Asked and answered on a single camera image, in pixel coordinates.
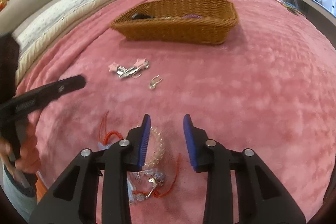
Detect pink star hair clip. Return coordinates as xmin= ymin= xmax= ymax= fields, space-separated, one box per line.
xmin=108 ymin=62 xmax=127 ymax=77
xmin=122 ymin=59 xmax=149 ymax=78

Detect silver square ring earring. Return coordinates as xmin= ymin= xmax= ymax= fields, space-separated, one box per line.
xmin=149 ymin=75 xmax=163 ymax=90

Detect left hand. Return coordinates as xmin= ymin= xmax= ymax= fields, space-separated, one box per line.
xmin=1 ymin=122 xmax=41 ymax=174

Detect cream quilt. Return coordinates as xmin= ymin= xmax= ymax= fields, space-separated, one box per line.
xmin=14 ymin=0 xmax=116 ymax=84

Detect white floral pillow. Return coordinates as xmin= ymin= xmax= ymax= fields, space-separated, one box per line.
xmin=16 ymin=0 xmax=97 ymax=53

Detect orange plush toy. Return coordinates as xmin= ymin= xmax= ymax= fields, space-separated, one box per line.
xmin=0 ymin=0 xmax=10 ymax=11

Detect pink fleece blanket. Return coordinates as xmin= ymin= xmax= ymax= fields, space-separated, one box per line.
xmin=17 ymin=0 xmax=335 ymax=223

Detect brown wicker basket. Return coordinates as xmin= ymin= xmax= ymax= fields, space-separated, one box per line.
xmin=110 ymin=0 xmax=239 ymax=46

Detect small items on bed edge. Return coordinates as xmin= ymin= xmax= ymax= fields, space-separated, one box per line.
xmin=275 ymin=0 xmax=305 ymax=16

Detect red cord charm bracelet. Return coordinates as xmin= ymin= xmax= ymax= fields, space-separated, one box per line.
xmin=131 ymin=152 xmax=182 ymax=200

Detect red coil cord charm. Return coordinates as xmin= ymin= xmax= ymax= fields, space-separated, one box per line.
xmin=97 ymin=111 xmax=123 ymax=149

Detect clear bead bracelet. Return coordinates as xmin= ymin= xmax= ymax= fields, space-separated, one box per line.
xmin=141 ymin=126 xmax=166 ymax=175

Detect black hair tie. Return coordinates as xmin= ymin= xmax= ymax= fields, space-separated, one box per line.
xmin=131 ymin=12 xmax=153 ymax=21

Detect grey wall desk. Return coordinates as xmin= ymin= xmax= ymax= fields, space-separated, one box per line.
xmin=286 ymin=0 xmax=335 ymax=46

